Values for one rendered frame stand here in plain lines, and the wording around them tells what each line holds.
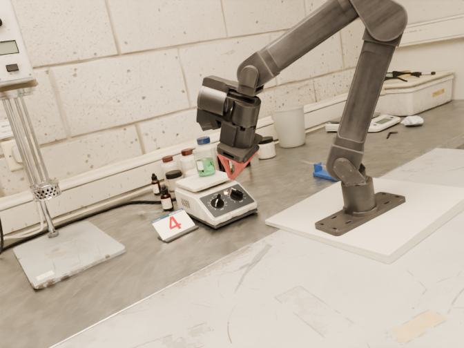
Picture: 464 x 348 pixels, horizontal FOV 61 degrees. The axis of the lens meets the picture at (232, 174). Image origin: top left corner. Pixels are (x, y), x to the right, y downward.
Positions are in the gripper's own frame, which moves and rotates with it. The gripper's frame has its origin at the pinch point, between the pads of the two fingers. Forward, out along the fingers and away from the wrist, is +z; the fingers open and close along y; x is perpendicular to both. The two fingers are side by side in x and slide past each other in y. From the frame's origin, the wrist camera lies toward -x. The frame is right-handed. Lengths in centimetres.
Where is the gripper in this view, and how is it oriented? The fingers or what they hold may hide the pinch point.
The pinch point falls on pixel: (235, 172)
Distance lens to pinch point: 93.4
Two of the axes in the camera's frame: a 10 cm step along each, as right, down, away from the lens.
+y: -5.0, 5.1, -7.0
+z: -1.3, 7.6, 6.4
